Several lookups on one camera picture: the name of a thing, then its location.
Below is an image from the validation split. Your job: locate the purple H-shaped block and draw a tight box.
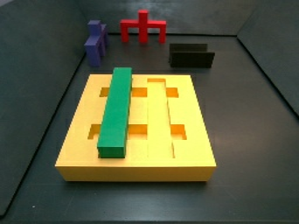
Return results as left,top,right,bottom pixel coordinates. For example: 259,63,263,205
84,20,108,67

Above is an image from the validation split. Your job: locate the black block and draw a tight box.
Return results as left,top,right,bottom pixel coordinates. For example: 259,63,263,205
170,44,215,68

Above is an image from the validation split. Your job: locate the red H-shaped block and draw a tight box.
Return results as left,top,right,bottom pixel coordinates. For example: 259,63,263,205
120,10,167,44

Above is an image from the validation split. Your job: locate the yellow slotted board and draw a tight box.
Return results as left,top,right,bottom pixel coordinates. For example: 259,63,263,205
55,74,216,182

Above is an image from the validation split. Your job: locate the green long bar block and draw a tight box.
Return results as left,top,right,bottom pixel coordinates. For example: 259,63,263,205
98,67,132,158

